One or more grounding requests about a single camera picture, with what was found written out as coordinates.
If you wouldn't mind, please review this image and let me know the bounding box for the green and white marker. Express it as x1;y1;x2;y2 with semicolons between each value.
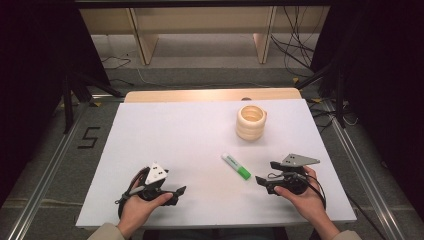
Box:
221;152;252;181

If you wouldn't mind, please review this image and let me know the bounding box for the thin black floor cable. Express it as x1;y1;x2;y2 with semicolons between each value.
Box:
100;54;133;71

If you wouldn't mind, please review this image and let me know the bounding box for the person's left hand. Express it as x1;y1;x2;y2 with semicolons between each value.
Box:
117;178;175;238

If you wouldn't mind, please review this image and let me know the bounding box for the cream ribbed pen holder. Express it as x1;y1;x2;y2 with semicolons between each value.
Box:
235;104;268;142

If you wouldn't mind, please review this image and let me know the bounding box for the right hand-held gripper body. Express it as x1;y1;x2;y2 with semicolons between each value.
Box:
266;153;321;196

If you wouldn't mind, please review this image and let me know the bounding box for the wooden table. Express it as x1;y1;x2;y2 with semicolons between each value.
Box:
123;87;303;104

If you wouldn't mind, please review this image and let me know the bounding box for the aluminium floor rail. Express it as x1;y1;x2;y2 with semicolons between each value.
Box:
5;102;90;240
322;99;408;240

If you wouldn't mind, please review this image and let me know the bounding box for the black metal stand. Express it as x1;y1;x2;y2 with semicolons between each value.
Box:
60;68;125;135
294;58;348;130

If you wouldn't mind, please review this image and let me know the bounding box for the person's right hand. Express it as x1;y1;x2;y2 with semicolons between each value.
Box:
273;165;330;228

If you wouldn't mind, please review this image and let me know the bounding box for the bundle of black floor cables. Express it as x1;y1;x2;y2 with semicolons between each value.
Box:
269;5;332;79

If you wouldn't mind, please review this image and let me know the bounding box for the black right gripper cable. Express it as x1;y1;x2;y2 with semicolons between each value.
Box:
267;171;328;209

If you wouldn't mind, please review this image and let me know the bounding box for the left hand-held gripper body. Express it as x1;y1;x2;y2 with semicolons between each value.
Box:
136;162;178;201

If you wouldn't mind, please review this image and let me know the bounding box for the light wooden desk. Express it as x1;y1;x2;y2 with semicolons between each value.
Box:
79;5;332;66

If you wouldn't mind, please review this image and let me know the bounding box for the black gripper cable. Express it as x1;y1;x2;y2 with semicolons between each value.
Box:
267;171;328;209
114;166;150;220

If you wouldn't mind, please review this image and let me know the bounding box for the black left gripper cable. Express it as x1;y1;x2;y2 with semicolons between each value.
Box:
114;166;150;220

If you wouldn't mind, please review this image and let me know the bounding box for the black curtain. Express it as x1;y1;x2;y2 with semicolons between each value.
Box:
0;0;112;208
309;0;424;214

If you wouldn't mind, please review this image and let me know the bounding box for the white table cover sheet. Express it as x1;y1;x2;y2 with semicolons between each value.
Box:
75;98;358;230

